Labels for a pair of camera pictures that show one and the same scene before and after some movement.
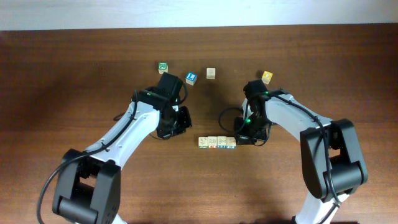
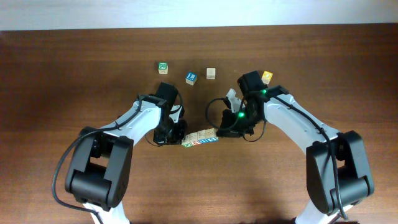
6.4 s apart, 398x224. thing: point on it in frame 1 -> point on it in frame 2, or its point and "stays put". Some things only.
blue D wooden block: x=231 y=142 -> x=211 y=136
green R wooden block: x=163 y=67 stays put
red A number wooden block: x=212 y=142 -> x=194 y=136
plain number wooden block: x=211 y=73 stays put
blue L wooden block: x=191 y=78 stays put
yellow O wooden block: x=267 y=77 stays put
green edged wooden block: x=203 y=142 -> x=189 y=140
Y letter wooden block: x=221 y=142 -> x=201 y=136
